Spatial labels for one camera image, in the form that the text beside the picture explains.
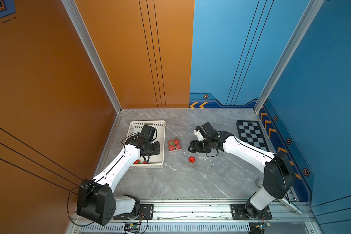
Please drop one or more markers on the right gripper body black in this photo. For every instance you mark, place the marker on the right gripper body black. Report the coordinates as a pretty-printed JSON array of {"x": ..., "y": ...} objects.
[{"x": 202, "y": 146}]

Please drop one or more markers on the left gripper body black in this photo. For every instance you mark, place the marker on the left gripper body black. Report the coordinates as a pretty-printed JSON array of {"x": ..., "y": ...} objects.
[{"x": 154, "y": 148}]

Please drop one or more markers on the white perforated plastic basket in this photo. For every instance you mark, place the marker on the white perforated plastic basket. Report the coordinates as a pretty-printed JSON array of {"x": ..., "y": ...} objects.
[{"x": 155, "y": 161}]

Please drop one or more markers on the clear plastic clamshell container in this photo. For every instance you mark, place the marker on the clear plastic clamshell container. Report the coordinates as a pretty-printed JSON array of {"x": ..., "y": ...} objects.
[
  {"x": 172, "y": 139},
  {"x": 201, "y": 164}
]

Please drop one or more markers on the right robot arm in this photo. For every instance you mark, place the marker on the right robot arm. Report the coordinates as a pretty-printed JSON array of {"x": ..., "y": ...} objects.
[{"x": 278, "y": 173}]

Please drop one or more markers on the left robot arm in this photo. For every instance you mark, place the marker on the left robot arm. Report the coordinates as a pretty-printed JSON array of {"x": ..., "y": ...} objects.
[{"x": 96, "y": 201}]

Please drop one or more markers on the black white chessboard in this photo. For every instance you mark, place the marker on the black white chessboard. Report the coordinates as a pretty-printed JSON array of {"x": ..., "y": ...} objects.
[{"x": 251, "y": 133}]

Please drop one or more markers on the green circuit board left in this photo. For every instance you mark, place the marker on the green circuit board left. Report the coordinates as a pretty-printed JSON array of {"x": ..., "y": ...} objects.
[{"x": 131, "y": 228}]

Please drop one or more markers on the green circuit board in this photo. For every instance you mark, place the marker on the green circuit board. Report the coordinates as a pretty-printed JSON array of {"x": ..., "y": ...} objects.
[
  {"x": 258, "y": 228},
  {"x": 131, "y": 228}
]

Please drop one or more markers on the silver microphone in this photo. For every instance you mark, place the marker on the silver microphone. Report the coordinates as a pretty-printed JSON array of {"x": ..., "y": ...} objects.
[{"x": 291, "y": 206}]

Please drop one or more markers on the green circuit board right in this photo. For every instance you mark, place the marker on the green circuit board right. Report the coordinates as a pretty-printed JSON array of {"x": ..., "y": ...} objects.
[{"x": 258, "y": 228}]

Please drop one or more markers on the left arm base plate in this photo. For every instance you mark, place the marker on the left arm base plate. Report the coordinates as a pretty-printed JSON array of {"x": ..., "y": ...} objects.
[{"x": 140, "y": 212}]

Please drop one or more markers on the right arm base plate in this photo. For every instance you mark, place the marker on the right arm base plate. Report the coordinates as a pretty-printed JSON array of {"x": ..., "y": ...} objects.
[{"x": 243, "y": 212}]

